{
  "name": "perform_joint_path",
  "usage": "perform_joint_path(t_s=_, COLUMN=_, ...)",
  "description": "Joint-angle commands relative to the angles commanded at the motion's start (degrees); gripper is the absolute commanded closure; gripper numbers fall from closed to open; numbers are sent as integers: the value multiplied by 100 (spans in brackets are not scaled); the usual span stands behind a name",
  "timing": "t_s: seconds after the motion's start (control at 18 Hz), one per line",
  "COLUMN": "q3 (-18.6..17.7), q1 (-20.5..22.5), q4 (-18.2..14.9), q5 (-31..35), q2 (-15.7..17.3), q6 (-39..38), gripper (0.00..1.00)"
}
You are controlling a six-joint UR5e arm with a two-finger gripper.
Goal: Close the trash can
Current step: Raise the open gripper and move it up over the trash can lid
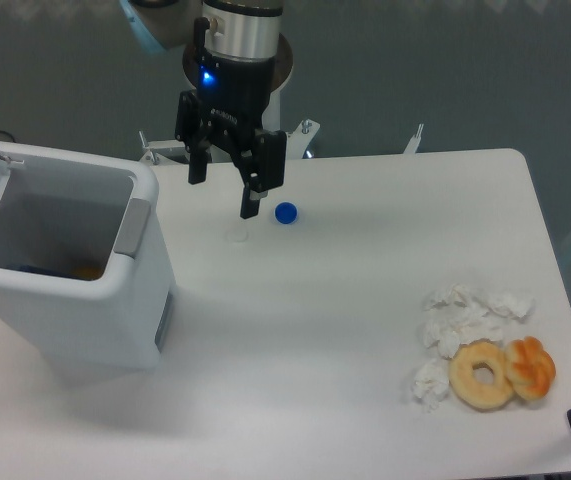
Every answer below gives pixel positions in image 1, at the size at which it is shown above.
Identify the crumpled white tissue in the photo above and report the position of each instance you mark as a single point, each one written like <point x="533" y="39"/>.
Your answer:
<point x="431" y="385"/>
<point x="450" y="328"/>
<point x="510" y="305"/>
<point x="460" y="295"/>

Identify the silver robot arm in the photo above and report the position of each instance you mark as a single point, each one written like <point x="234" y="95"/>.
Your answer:
<point x="162" y="25"/>

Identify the plain ring donut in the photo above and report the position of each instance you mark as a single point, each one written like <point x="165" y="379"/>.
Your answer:
<point x="477" y="376"/>

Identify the crumpled white tissue middle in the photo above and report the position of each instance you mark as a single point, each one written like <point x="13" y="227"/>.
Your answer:
<point x="450" y="328"/>

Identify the crumpled white tissue upper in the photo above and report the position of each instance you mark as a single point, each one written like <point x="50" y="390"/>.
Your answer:
<point x="460" y="295"/>

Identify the white trash can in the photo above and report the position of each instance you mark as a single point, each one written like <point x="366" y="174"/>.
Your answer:
<point x="84" y="269"/>

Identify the white metal bracket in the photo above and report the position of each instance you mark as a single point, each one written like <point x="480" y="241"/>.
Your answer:
<point x="415" y="141"/>

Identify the crumpled white tissue lower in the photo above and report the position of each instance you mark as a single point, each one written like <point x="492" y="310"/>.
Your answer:
<point x="431" y="385"/>

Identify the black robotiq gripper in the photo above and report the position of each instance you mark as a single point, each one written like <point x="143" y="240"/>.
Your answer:
<point x="225" y="109"/>

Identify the orange twisted bread roll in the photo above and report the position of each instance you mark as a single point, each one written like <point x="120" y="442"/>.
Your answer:
<point x="529" y="368"/>

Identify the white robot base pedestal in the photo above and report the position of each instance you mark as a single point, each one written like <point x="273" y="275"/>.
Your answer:
<point x="277" y="100"/>

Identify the crumpled white tissue right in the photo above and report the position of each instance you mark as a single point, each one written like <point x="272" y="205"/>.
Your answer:
<point x="510" y="305"/>

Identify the blue bottle cap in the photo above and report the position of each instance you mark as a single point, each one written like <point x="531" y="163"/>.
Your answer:
<point x="286" y="213"/>

